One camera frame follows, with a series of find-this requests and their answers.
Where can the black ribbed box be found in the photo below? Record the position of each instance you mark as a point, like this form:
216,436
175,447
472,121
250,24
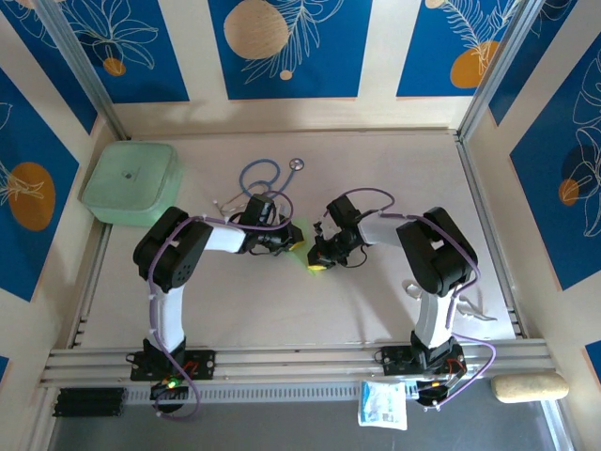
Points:
89,401

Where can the aluminium frame post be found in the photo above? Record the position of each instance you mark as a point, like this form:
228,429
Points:
78,61
497,61

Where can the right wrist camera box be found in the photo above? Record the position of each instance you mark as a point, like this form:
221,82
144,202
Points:
320,226

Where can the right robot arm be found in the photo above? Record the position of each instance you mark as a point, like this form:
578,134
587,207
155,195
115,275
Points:
436,253

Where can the white blue plastic packet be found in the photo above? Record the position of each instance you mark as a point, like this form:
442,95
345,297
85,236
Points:
382,404

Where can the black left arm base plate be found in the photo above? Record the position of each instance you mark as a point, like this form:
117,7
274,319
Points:
202,364

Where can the blue stethoscope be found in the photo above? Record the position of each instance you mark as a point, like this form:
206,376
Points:
297,164

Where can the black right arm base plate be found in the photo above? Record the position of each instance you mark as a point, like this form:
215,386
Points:
394,359

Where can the aluminium cross rail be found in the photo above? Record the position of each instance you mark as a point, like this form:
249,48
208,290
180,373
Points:
291,359

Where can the mint green zip case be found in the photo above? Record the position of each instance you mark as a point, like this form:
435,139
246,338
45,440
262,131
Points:
129,185

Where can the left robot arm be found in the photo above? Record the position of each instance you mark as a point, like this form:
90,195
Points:
174,249

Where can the aluminium side rail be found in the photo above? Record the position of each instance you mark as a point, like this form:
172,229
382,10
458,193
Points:
486,225
87,310

